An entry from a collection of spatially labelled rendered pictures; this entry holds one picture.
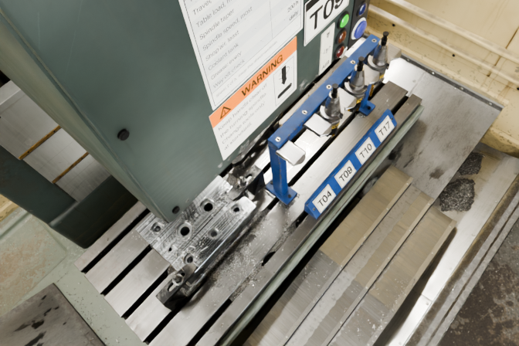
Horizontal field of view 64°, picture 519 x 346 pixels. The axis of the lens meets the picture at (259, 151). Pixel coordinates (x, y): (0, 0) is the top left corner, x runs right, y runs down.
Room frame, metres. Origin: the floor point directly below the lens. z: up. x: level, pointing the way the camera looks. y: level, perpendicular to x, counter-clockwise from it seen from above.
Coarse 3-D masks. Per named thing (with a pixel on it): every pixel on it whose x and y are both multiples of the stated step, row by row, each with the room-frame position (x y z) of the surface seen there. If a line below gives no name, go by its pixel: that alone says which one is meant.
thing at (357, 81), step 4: (356, 68) 0.69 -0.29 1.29; (364, 68) 0.68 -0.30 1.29; (352, 72) 0.69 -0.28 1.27; (356, 72) 0.68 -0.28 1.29; (360, 72) 0.67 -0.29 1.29; (364, 72) 0.68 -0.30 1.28; (352, 76) 0.68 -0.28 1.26; (356, 76) 0.67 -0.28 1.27; (360, 76) 0.67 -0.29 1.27; (364, 76) 0.68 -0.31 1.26; (352, 80) 0.68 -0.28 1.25; (356, 80) 0.67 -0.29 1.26; (360, 80) 0.67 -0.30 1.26; (364, 80) 0.67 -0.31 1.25; (348, 84) 0.69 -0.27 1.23; (352, 84) 0.67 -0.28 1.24; (356, 84) 0.67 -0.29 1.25; (360, 84) 0.67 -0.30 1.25; (364, 84) 0.67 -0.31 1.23; (352, 88) 0.67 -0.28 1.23; (356, 88) 0.67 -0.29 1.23; (360, 88) 0.67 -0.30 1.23
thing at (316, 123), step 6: (312, 114) 0.62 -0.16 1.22; (318, 114) 0.61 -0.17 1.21; (306, 120) 0.60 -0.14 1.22; (312, 120) 0.60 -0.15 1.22; (318, 120) 0.59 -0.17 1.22; (324, 120) 0.59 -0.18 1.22; (306, 126) 0.58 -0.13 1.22; (312, 126) 0.58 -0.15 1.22; (318, 126) 0.58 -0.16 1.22; (324, 126) 0.57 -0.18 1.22; (330, 126) 0.57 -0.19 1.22; (318, 132) 0.56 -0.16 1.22; (324, 132) 0.56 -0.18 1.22; (330, 132) 0.55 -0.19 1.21
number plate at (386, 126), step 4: (384, 120) 0.72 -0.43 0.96; (388, 120) 0.72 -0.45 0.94; (380, 124) 0.70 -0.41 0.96; (384, 124) 0.71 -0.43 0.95; (388, 124) 0.71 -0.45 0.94; (392, 124) 0.71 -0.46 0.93; (376, 128) 0.69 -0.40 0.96; (380, 128) 0.69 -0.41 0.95; (384, 128) 0.70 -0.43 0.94; (388, 128) 0.70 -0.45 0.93; (392, 128) 0.70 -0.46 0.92; (376, 132) 0.68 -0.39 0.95; (380, 132) 0.68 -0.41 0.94; (384, 132) 0.69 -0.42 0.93; (388, 132) 0.69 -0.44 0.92; (380, 136) 0.67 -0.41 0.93; (384, 136) 0.68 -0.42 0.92; (380, 140) 0.66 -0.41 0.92
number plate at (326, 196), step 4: (324, 188) 0.51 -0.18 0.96; (328, 188) 0.51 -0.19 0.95; (324, 192) 0.50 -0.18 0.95; (328, 192) 0.50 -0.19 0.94; (332, 192) 0.50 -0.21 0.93; (320, 196) 0.49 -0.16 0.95; (324, 196) 0.49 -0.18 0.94; (328, 196) 0.49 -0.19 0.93; (332, 196) 0.49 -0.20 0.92; (316, 200) 0.48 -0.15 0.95; (320, 200) 0.48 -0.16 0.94; (324, 200) 0.48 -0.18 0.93; (328, 200) 0.48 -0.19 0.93; (316, 204) 0.47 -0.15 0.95; (320, 204) 0.47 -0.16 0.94; (324, 204) 0.47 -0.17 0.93; (320, 208) 0.46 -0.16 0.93; (324, 208) 0.46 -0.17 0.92
